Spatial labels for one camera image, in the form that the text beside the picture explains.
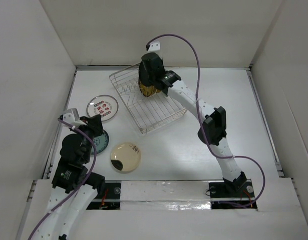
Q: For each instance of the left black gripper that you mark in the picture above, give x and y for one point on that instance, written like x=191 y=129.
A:
x=93 y=123

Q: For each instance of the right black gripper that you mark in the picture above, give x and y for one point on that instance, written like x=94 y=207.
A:
x=161 y=61

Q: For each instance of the blue green patterned plate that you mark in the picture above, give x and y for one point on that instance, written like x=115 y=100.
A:
x=101 y=142

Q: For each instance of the yellow brown patterned plate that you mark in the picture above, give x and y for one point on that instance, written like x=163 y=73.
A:
x=146 y=91

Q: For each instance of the white plate with red characters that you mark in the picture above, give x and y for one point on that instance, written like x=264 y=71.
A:
x=104 y=105

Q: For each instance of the cream plate with black patch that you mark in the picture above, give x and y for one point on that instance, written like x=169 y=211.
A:
x=125 y=157

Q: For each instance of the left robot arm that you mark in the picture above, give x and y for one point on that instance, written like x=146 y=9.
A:
x=73 y=186

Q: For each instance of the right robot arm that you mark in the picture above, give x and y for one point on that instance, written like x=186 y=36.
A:
x=212 y=130

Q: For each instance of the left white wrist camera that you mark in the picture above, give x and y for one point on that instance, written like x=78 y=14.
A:
x=71 y=116

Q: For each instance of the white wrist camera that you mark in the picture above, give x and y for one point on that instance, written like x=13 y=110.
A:
x=71 y=116
x=153 y=46

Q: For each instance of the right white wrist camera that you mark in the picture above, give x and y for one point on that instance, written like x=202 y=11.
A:
x=153 y=46

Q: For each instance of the wire dish rack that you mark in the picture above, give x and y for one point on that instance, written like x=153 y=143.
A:
x=148 y=112

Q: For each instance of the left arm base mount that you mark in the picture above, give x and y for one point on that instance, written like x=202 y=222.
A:
x=108 y=199

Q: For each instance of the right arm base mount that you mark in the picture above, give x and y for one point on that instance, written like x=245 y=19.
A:
x=222 y=199

